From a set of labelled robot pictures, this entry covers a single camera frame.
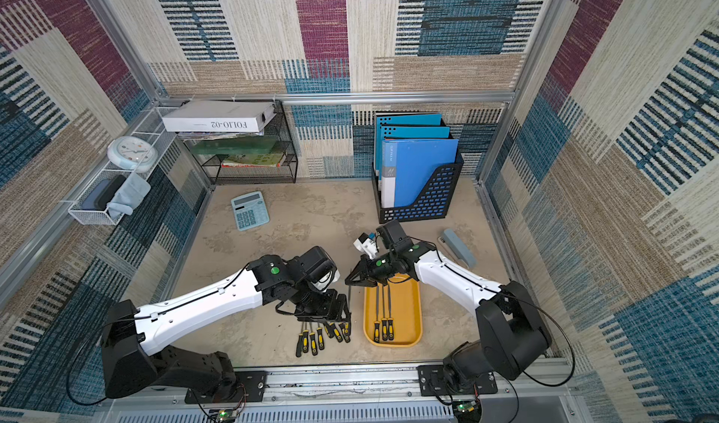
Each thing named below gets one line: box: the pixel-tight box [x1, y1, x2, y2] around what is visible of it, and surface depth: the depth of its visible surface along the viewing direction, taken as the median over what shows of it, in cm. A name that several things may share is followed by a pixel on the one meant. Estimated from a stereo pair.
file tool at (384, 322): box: [381, 284, 389, 342], surface depth 83 cm
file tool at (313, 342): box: [308, 321, 319, 356], surface depth 81 cm
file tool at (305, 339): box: [302, 321, 310, 353], surface depth 82 cm
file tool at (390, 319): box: [386, 283, 395, 341], surface depth 84 cm
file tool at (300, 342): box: [295, 320, 305, 358], surface depth 81 cm
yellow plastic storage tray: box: [363, 273, 423, 348], surface depth 85 cm
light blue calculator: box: [231, 190, 270, 232], surface depth 110 cm
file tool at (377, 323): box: [373, 283, 382, 344], surface depth 83 cm
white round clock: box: [106, 135, 159, 173], surface depth 76 cm
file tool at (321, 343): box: [316, 321, 325, 351], surface depth 82 cm
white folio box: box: [161, 101, 278, 133], surface depth 81 cm
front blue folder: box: [381, 138, 460, 209], surface depth 96 cm
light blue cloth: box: [106, 171, 151, 219], surface depth 70 cm
